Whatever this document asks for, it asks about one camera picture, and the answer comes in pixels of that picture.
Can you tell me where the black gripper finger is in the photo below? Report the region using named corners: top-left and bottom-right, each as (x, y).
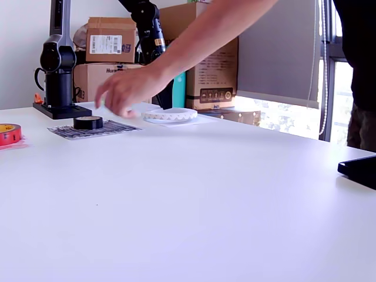
top-left (154, 88), bottom-right (167, 111)
top-left (164, 82), bottom-right (174, 111)

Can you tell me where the wide white tape roll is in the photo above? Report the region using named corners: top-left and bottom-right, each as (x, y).
top-left (140, 102), bottom-right (199, 124)

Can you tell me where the small black tape roll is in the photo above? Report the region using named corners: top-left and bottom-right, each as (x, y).
top-left (73, 116), bottom-right (104, 130)

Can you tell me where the red tape roll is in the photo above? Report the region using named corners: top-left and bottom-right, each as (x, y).
top-left (0, 122), bottom-right (23, 147)

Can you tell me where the person's right forearm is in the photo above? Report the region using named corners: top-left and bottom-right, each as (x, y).
top-left (152, 0), bottom-right (280, 89)

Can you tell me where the person's right hand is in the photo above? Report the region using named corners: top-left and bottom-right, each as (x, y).
top-left (93, 63), bottom-right (167, 120)

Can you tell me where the teal product box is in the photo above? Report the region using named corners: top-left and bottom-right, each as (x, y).
top-left (172, 71), bottom-right (188, 110)

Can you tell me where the plain white paper sheet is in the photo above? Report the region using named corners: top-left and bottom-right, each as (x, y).
top-left (133, 111), bottom-right (220, 129)

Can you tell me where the large GX760A cardboard box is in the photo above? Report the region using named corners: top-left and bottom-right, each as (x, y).
top-left (158, 2), bottom-right (239, 111)

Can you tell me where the black scribbled paper sheet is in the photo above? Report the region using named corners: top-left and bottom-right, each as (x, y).
top-left (48, 119), bottom-right (145, 141)

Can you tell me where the cardboard box with blue print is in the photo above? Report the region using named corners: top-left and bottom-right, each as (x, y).
top-left (73, 63), bottom-right (153, 104)

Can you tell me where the cardboard box with shipping label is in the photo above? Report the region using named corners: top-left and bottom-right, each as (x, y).
top-left (85, 16), bottom-right (139, 64)

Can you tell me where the grey roller blind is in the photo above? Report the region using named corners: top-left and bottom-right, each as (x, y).
top-left (237, 0), bottom-right (323, 109)

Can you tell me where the red scribbled paper sheet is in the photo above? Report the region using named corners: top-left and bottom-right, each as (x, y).
top-left (0, 133), bottom-right (33, 151)

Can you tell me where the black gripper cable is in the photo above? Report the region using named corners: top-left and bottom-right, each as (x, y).
top-left (134, 35), bottom-right (147, 66)

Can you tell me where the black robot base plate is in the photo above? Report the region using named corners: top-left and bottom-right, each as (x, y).
top-left (33, 101), bottom-right (94, 120)

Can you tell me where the white blind bead cord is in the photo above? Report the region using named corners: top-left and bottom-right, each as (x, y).
top-left (321, 0), bottom-right (328, 133)

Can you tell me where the dark window frame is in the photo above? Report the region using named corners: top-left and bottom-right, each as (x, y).
top-left (318, 0), bottom-right (355, 142)

